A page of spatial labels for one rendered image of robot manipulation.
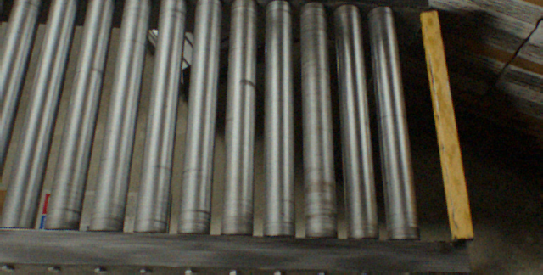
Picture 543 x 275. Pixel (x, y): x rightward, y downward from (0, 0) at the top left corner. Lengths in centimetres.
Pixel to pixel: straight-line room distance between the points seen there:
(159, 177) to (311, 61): 33
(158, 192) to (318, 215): 25
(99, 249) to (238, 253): 20
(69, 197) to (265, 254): 30
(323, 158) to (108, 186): 34
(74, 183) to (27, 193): 7
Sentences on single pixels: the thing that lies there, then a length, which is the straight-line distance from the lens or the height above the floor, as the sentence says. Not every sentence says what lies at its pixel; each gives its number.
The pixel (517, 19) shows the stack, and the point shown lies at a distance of 158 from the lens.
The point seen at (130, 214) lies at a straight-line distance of 174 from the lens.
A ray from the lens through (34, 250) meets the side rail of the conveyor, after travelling 91.
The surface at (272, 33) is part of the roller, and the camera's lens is 105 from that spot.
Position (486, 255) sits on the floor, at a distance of 187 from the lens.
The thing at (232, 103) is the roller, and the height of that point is 79.
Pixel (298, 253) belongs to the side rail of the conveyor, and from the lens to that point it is 87.
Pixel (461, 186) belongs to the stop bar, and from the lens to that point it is 96.
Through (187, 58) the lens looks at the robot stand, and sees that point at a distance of 170.
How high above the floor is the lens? 164
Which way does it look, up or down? 61 degrees down
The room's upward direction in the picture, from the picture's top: 11 degrees clockwise
